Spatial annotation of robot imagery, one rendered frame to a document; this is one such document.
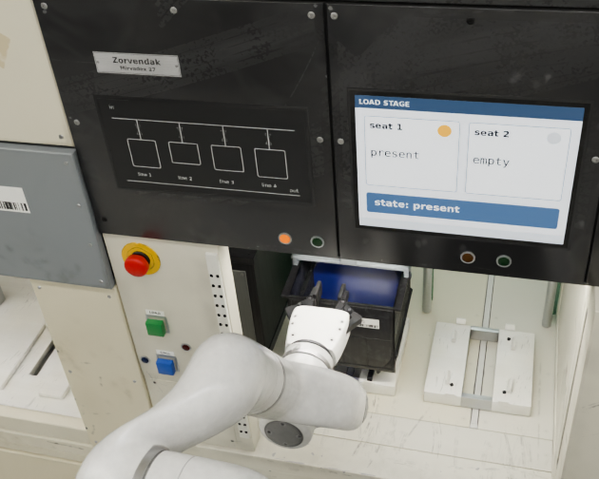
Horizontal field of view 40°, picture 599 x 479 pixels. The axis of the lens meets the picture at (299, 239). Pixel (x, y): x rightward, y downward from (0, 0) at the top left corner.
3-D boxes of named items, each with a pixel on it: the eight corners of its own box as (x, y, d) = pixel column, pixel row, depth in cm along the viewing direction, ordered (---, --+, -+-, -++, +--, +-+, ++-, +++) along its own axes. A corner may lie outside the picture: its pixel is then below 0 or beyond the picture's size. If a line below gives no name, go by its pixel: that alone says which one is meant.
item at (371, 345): (287, 371, 173) (273, 257, 154) (311, 305, 188) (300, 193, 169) (403, 388, 167) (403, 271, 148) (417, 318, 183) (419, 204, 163)
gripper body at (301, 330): (280, 372, 140) (297, 326, 148) (338, 380, 137) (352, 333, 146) (276, 341, 135) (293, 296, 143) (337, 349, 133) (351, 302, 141)
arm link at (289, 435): (333, 356, 131) (278, 350, 133) (314, 421, 121) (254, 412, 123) (337, 392, 136) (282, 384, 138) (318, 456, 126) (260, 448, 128)
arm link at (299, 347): (280, 383, 138) (284, 370, 141) (331, 391, 136) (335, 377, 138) (275, 349, 133) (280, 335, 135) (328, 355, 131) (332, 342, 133)
